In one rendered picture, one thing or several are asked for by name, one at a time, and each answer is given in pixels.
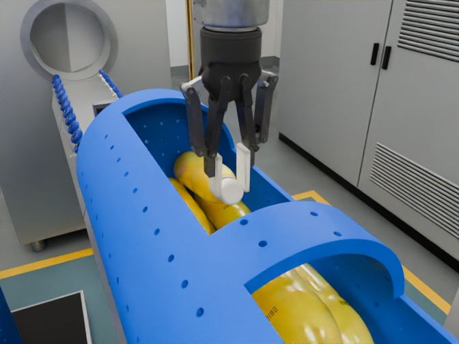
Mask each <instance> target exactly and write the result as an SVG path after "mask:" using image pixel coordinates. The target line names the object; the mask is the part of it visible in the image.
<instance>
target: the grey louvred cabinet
mask: <svg viewBox="0 0 459 344"><path fill-rule="evenodd" d="M275 129H277V131H279V139H280V140H281V141H283V142H284V143H285V144H286V145H288V146H289V147H291V148H292V149H293V150H294V151H296V152H297V153H298V154H300V155H301V156H302V157H304V158H305V159H306V160H308V161H309V162H310V163H312V164H313V165H314V166H316V167H318V168H319V169H320V170H321V171H323V172H324V173H326V174H327V175H328V176H329V177H331V178H332V179H333V180H335V181H336V182H337V183H338V184H340V185H341V186H343V187H344V188H345V189H346V190H348V191H349V192H351V193H352V194H353V195H354V196H356V197H357V198H359V199H360V200H362V202H364V203H365V204H367V205H368V206H370V207H371V208H372V209H373V210H375V211H376V212H378V213H379V214H380V215H381V216H383V217H384V218H386V219H387V220H388V221H389V222H390V223H392V224H393V225H395V226H396V227H397V228H398V229H400V230H401V231H403V232H404V233H405V234H406V235H408V236H409V237H411V238H412V239H414V241H416V242H417V243H419V244H420V245H422V246H423V247H424V248H425V249H427V250H428V251H430V252H431V253H432V254H433V255H435V256H436V257H438V258H439V259H440V260H441V261H443V262H444V263H446V264H447V265H448V266H449V267H451V268H452V269H453V270H455V271H456V272H457V273H459V0H283V18H282V29H281V50H280V62H279V83H278V94H277V115H276V126H275Z"/></svg>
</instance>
